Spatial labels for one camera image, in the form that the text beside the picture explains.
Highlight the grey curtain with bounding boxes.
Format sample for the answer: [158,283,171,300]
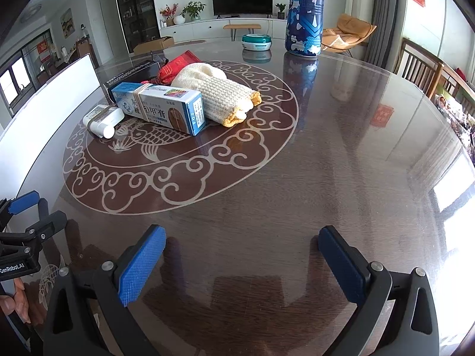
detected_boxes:
[371,0,408,73]

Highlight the open cardboard box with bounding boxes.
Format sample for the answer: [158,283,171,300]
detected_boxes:
[134,36,175,55]

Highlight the red foil packet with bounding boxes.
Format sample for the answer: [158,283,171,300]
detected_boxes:
[155,50,203,86]

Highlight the wooden bench black legs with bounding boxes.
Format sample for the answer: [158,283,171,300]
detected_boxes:
[223,23,261,41]

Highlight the round ceiling light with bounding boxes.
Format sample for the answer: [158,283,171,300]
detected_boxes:
[20,5,44,21]

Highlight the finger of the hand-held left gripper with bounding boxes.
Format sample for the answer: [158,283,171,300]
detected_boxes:
[0,190,49,231]
[0,211,68,255]

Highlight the person's left hand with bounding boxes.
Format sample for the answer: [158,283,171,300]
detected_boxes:
[0,278,32,324]

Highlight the large white box container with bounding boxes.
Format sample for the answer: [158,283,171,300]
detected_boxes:
[0,53,105,208]

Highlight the black rectangular box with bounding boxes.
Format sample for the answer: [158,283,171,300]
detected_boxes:
[102,58,161,101]

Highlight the dark glass display cabinet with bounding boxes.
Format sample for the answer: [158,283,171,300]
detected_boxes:
[112,0,156,54]

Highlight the red flower arrangement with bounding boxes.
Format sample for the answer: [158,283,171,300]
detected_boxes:
[159,4,179,26]

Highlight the orange lounge chair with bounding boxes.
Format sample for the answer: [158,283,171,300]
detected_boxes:
[321,14,377,57]

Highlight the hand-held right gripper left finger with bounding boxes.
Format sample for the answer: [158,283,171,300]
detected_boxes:
[42,224,167,356]

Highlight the white television cabinet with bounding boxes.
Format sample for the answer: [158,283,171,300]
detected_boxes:
[159,17,288,43]

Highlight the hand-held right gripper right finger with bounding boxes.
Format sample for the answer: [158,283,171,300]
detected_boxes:
[318,225,440,356]

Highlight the framed wall painting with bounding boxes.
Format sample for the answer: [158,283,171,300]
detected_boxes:
[60,7,73,38]

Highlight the wooden sofa frame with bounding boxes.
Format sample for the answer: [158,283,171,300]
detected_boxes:
[427,61,475,164]

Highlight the wooden chair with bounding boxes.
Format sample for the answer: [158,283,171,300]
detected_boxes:
[394,38,446,97]

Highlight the blue white ointment box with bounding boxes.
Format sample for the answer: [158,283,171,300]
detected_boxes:
[110,82,206,136]

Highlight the white banded tube bundle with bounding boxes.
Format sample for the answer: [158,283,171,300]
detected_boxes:
[83,106,126,139]

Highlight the black flat television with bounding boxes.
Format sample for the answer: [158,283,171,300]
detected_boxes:
[211,0,274,19]

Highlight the blue patterned tall bottle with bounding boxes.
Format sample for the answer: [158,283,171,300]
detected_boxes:
[284,0,328,57]

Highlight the teal white round container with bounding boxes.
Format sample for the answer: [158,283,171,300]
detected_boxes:
[242,33,271,50]

